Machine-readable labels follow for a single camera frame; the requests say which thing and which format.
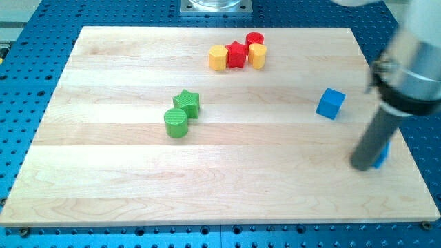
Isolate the blue cube block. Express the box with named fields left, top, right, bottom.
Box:
left=316, top=88, right=346, bottom=120

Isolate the red star block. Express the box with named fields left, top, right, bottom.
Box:
left=225, top=41, right=247, bottom=68

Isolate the green cylinder block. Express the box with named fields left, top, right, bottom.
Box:
left=164, top=108, right=188, bottom=138

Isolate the red cylinder block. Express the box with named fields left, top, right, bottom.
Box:
left=245, top=32, right=265, bottom=47

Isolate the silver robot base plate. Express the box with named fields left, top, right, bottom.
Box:
left=179, top=0, right=253, bottom=16

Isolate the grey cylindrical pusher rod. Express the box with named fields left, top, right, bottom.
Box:
left=350, top=105, right=409, bottom=171

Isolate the light wooden board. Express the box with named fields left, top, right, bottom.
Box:
left=1, top=26, right=440, bottom=227

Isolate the yellow rounded block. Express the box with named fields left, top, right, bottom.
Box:
left=248, top=43, right=267, bottom=70

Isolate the blue triangle block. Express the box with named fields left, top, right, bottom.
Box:
left=372, top=141, right=391, bottom=169

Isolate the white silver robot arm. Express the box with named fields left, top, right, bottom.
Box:
left=368, top=0, right=440, bottom=117

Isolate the yellow hexagon block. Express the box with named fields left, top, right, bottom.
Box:
left=208, top=45, right=229, bottom=71

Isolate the green star block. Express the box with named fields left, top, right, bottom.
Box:
left=172, top=89, right=200, bottom=119

